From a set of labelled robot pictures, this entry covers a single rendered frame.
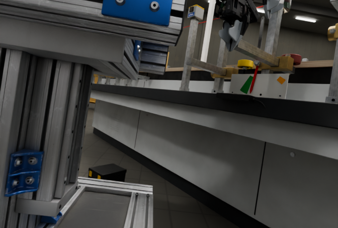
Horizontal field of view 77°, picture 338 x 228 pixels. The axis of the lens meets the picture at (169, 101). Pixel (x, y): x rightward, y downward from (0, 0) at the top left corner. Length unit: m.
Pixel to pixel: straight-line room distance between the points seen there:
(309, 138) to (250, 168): 0.44
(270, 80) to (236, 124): 0.25
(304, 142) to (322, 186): 0.27
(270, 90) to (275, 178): 0.46
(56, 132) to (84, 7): 0.31
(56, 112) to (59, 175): 0.15
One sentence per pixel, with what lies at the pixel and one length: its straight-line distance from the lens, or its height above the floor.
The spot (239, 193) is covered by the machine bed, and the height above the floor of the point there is 0.19.
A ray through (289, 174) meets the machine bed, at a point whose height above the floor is 0.38.
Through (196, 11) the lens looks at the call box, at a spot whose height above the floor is 1.18.
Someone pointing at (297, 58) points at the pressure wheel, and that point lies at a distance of 1.07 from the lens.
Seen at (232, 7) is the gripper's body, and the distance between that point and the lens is 0.69.
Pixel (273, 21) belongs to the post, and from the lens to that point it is 1.05.
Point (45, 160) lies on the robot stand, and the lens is 0.56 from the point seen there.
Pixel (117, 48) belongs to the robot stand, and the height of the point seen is 0.70.
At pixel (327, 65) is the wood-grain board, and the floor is 0.88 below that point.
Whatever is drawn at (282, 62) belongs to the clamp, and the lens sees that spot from 0.96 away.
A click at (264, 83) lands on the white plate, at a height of 0.76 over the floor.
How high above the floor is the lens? 0.63
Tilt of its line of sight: level
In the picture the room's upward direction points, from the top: 9 degrees clockwise
